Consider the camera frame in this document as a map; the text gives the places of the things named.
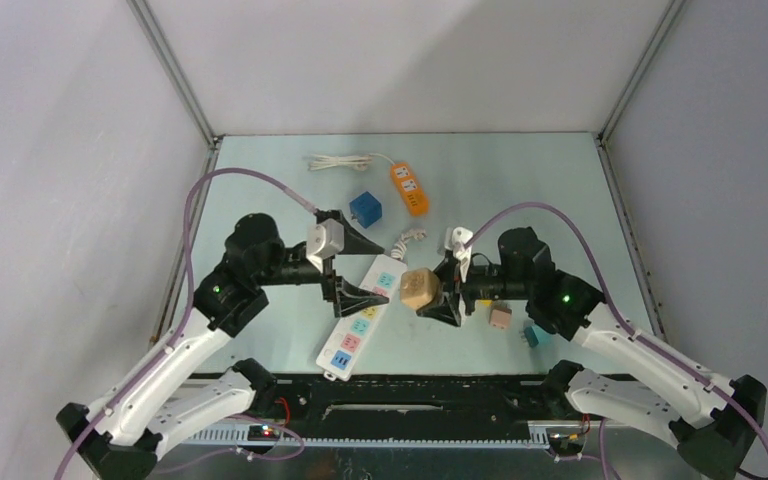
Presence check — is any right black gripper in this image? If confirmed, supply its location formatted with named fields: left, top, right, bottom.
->
left=416, top=256, right=531, bottom=327

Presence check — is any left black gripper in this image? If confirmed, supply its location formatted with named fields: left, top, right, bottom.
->
left=255, top=212, right=389, bottom=316

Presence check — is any beige cube socket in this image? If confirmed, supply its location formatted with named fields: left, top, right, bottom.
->
left=399, top=267, right=440, bottom=311

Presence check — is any blue cube socket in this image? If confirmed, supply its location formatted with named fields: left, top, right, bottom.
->
left=349, top=191, right=383, bottom=229

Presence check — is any white multicolour power strip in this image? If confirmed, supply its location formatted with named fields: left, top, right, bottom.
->
left=316, top=255, right=407, bottom=381

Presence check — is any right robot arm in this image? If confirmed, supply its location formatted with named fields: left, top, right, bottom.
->
left=401, top=228, right=767, bottom=479

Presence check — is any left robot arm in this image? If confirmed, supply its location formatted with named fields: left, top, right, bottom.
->
left=56, top=210, right=389, bottom=479

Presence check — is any pink plug adapter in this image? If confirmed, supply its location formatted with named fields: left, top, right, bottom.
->
left=488, top=302, right=512, bottom=330

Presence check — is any teal plug adapter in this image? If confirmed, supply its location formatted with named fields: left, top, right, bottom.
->
left=522, top=324, right=552, bottom=349

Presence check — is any orange power strip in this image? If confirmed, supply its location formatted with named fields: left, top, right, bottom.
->
left=390, top=162, right=430, bottom=217

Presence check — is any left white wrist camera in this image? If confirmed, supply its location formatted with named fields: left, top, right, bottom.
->
left=305, top=219, right=345, bottom=273

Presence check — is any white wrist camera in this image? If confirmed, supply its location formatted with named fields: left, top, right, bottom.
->
left=443, top=227, right=474, bottom=282
left=305, top=219, right=345, bottom=273

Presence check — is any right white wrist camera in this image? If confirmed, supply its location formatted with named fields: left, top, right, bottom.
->
left=443, top=227, right=474, bottom=282

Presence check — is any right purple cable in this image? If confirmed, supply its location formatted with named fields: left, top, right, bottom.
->
left=460, top=201, right=768, bottom=480

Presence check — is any purple cable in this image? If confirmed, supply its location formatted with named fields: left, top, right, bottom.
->
left=460, top=201, right=768, bottom=480
left=52, top=167, right=322, bottom=480

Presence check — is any white coiled cord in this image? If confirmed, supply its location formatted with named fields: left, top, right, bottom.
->
left=309, top=152, right=399, bottom=174

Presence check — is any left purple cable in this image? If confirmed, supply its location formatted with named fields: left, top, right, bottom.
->
left=52, top=167, right=322, bottom=480

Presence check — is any grey cable duct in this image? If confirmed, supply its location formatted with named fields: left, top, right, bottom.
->
left=178, top=423, right=551, bottom=452

